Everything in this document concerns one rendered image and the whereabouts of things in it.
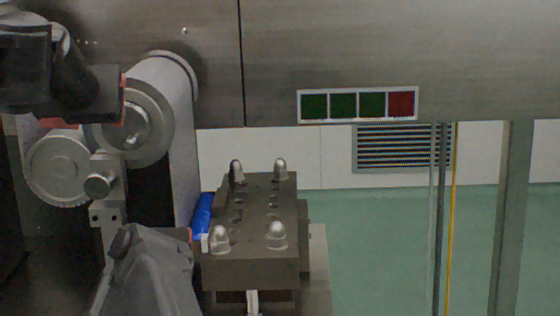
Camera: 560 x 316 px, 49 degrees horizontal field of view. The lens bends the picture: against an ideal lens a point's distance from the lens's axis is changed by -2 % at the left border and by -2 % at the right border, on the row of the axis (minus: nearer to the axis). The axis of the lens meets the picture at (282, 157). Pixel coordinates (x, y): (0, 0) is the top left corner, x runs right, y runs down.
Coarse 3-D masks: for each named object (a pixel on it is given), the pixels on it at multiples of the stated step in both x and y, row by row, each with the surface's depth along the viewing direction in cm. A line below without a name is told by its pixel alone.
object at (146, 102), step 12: (132, 96) 96; (144, 96) 96; (144, 108) 97; (156, 108) 97; (156, 120) 97; (96, 132) 98; (156, 132) 98; (108, 144) 99; (144, 144) 99; (156, 144) 99; (132, 156) 99; (144, 156) 99
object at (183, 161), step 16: (192, 128) 121; (176, 144) 105; (192, 144) 120; (176, 160) 104; (192, 160) 120; (176, 176) 104; (192, 176) 119; (176, 192) 103; (192, 192) 119; (176, 208) 103; (192, 208) 118; (176, 224) 104
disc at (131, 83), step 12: (132, 84) 96; (144, 84) 96; (156, 96) 97; (168, 108) 97; (168, 120) 98; (84, 132) 99; (168, 132) 98; (96, 144) 99; (168, 144) 99; (156, 156) 100; (132, 168) 101
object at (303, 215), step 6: (306, 198) 127; (300, 204) 124; (306, 204) 124; (300, 210) 121; (306, 210) 121; (300, 216) 119; (306, 216) 118; (300, 222) 117; (306, 222) 117; (300, 228) 118; (306, 228) 118; (300, 234) 118; (306, 234) 118; (300, 240) 119; (306, 240) 119; (300, 246) 119; (306, 246) 119; (300, 252) 119; (306, 252) 119; (300, 258) 120; (306, 258) 120; (300, 264) 120; (306, 264) 120; (300, 270) 121; (306, 270) 121
